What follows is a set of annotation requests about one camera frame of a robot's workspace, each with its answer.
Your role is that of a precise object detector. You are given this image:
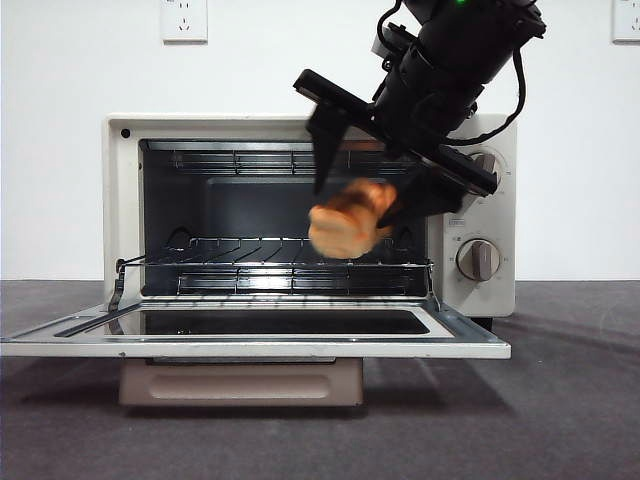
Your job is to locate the golden brown bread roll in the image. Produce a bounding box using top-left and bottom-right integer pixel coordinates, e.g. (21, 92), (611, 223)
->
(307, 178), (399, 260)

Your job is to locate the glass oven door taupe handle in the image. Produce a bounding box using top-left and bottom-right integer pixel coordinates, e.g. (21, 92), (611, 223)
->
(0, 298), (513, 407)

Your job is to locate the taupe and white oven knob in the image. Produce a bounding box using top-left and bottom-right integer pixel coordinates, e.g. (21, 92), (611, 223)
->
(457, 238), (503, 281)
(469, 152), (504, 187)

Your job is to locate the white Toshiba toaster oven body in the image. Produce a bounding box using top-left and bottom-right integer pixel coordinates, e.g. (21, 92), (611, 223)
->
(104, 112), (518, 331)

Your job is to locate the dark grey table cloth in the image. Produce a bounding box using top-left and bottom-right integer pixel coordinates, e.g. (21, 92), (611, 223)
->
(0, 279), (640, 480)

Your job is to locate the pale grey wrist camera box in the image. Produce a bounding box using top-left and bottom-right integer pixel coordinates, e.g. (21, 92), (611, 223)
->
(372, 23), (409, 69)

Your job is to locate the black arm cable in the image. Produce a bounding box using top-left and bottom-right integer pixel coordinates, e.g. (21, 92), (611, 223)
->
(442, 42), (529, 149)

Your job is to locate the metal wire oven rack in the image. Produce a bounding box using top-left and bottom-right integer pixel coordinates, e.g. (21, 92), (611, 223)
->
(117, 235), (435, 271)

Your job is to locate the white wall socket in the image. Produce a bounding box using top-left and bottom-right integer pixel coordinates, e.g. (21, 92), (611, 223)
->
(612, 0), (640, 45)
(160, 0), (209, 45)

